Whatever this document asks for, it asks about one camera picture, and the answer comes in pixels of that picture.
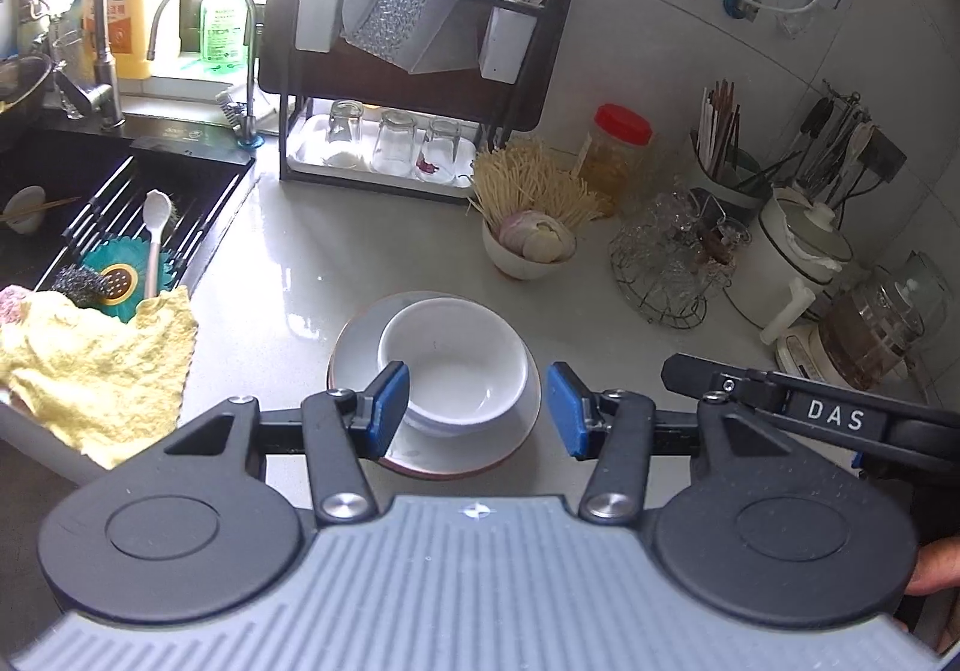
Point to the white spoon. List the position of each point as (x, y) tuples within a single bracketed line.
[(155, 236)]

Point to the red lid jar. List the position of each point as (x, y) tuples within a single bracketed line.
[(615, 149)]

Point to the yellow cloth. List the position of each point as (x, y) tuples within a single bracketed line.
[(97, 371)]

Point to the small curved faucet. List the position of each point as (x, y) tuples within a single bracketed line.
[(244, 56)]

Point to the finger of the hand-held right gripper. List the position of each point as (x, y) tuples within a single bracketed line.
[(712, 378)]

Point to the small white footed bowl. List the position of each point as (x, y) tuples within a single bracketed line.
[(517, 266)]

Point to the steel wool scrubber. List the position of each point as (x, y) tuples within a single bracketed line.
[(75, 285)]

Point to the blue pipe valve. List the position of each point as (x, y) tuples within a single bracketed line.
[(741, 3)]

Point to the white electric pot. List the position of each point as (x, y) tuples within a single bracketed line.
[(780, 266)]

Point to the drinking glass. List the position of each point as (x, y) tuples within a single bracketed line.
[(67, 71), (345, 123), (440, 149), (394, 142)]

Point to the row of hanging utensils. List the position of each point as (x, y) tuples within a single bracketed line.
[(825, 138)]

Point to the pink cloth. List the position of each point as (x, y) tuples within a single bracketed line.
[(11, 305)]

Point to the green chopstick holder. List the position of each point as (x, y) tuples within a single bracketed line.
[(731, 191)]

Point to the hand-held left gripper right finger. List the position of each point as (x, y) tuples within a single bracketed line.
[(566, 410)]

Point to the brown cutting board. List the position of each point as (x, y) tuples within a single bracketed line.
[(547, 41)]

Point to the garlic bulb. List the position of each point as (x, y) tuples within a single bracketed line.
[(536, 236)]

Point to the yellow detergent bottle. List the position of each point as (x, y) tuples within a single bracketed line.
[(127, 3)]

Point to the small grey dish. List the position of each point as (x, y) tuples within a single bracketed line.
[(22, 210)]

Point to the green bottle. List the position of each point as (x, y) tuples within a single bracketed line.
[(223, 22)]

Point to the white rack caddy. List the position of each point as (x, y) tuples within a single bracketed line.
[(506, 44), (315, 11)]

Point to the glass kettle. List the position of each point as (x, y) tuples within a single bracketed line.
[(870, 333)]

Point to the steel pot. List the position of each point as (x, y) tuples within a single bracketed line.
[(22, 86)]

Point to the bundle of wooden chopsticks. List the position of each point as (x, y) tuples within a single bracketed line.
[(720, 123)]

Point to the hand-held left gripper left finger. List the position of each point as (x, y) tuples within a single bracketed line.
[(390, 408)]

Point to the person's right hand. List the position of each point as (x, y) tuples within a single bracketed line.
[(937, 566)]

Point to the bundle of dried noodles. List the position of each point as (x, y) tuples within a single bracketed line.
[(532, 183)]

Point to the tall steel faucet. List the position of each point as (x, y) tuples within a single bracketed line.
[(94, 3)]

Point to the black sink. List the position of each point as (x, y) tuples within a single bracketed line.
[(75, 168)]

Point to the teal sink strainer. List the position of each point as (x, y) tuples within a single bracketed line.
[(120, 273)]

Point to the sink drain rack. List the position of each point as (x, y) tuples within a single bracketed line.
[(120, 206)]

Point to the white plate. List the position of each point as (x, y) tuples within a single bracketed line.
[(356, 356)]

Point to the black dish rack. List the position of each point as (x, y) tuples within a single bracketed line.
[(289, 78)]

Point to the white drain tray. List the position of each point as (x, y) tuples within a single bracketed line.
[(315, 164)]

